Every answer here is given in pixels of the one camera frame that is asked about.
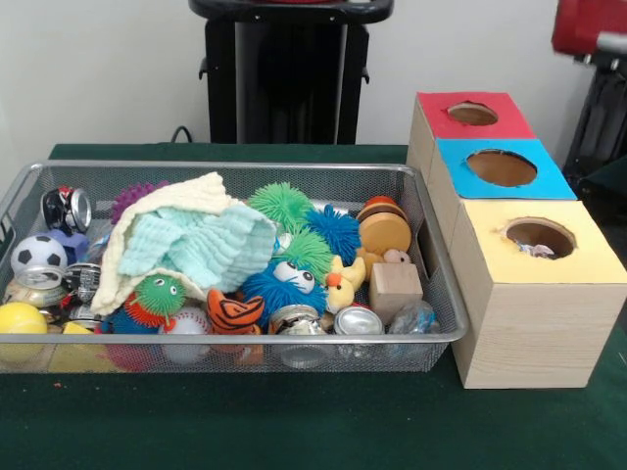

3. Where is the green spiky monster toy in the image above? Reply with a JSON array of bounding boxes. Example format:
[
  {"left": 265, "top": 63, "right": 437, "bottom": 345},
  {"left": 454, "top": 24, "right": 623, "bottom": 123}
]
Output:
[{"left": 103, "top": 272, "right": 187, "bottom": 335}]

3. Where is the cream muslin cloth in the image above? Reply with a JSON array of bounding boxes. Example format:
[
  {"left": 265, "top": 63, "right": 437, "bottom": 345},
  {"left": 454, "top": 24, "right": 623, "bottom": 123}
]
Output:
[{"left": 91, "top": 170, "right": 236, "bottom": 317}]

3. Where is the blue furry monster toy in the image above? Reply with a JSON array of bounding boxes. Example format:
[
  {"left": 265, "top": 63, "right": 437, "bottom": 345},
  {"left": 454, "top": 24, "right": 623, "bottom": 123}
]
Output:
[{"left": 241, "top": 258, "right": 328, "bottom": 334}]

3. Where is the blue spiky ball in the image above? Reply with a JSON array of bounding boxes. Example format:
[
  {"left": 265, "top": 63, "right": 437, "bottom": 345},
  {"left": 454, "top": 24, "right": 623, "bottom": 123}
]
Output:
[{"left": 304, "top": 204, "right": 362, "bottom": 266}]

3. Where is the light blue muslin cloth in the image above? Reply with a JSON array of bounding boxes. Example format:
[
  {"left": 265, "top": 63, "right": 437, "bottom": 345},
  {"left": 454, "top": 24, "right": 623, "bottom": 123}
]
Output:
[{"left": 117, "top": 203, "right": 278, "bottom": 293}]

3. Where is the confetti print cloth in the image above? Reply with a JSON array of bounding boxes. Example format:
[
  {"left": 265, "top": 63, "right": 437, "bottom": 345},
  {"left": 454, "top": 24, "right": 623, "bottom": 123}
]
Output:
[{"left": 516, "top": 239, "right": 558, "bottom": 259}]

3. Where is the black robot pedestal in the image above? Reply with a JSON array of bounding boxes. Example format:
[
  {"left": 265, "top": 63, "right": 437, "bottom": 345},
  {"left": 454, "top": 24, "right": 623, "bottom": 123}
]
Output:
[{"left": 188, "top": 0, "right": 396, "bottom": 146}]

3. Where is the plain wooden cube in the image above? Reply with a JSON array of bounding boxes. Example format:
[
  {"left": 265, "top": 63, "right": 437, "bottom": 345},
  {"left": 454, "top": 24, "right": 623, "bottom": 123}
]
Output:
[{"left": 368, "top": 262, "right": 424, "bottom": 325}]

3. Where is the toy burger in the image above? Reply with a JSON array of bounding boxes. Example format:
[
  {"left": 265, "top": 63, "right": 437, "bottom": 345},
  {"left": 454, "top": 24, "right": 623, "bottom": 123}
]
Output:
[{"left": 356, "top": 195, "right": 413, "bottom": 257}]

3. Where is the yellow plush duck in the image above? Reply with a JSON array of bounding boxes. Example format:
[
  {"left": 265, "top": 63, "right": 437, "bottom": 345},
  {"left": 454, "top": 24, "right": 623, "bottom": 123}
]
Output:
[{"left": 323, "top": 254, "right": 367, "bottom": 314}]

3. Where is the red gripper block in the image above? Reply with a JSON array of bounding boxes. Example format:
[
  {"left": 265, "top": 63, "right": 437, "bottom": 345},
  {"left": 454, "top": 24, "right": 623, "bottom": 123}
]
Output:
[{"left": 552, "top": 0, "right": 627, "bottom": 165}]

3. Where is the orange tiger striped toy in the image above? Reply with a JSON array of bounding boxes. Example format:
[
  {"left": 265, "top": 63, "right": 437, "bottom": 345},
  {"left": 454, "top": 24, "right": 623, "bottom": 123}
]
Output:
[{"left": 206, "top": 287, "right": 265, "bottom": 335}]

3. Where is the wooden box with three holes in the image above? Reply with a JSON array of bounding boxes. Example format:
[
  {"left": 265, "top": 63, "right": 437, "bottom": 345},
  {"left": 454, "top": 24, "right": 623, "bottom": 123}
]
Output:
[{"left": 407, "top": 91, "right": 627, "bottom": 391}]

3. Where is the black and white soccer ball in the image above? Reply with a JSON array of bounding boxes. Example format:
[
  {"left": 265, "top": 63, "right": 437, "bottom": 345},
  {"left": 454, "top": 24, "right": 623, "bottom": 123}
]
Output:
[{"left": 10, "top": 235, "right": 69, "bottom": 278}]

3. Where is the yellow tennis ball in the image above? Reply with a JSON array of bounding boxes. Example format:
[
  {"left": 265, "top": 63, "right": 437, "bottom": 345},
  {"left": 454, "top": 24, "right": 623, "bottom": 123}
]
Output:
[{"left": 0, "top": 302, "right": 50, "bottom": 335}]

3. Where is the green spiky ball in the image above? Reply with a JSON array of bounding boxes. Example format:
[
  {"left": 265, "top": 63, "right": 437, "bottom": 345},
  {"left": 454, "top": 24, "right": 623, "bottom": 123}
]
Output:
[{"left": 246, "top": 181, "right": 314, "bottom": 232}]

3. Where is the dark green table cloth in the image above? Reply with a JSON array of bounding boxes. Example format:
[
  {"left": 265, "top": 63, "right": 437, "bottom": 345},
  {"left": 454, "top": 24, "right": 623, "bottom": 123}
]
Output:
[
  {"left": 585, "top": 155, "right": 627, "bottom": 200},
  {"left": 0, "top": 142, "right": 627, "bottom": 470}
]

